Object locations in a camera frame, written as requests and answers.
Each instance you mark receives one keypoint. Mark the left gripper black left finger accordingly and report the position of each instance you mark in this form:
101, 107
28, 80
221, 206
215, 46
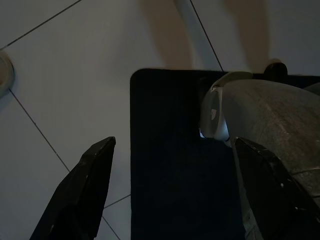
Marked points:
80, 195

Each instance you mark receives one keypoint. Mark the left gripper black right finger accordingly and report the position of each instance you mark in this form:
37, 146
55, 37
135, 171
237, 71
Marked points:
275, 200

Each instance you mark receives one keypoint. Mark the black floor mat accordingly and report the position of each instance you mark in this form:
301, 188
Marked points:
170, 150

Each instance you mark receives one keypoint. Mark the round grey floor drain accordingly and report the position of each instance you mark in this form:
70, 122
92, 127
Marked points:
5, 72

